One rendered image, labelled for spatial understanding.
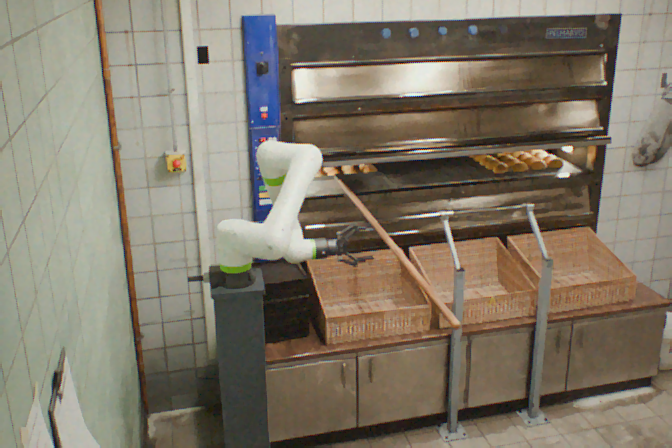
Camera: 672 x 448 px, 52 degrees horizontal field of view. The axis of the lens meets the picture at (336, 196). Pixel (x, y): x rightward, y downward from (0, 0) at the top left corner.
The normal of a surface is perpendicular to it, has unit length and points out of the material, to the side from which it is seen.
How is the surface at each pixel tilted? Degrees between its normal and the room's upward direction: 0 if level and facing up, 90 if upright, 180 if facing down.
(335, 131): 70
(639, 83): 90
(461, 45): 90
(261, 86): 90
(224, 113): 90
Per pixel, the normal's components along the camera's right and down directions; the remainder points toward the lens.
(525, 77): 0.22, -0.04
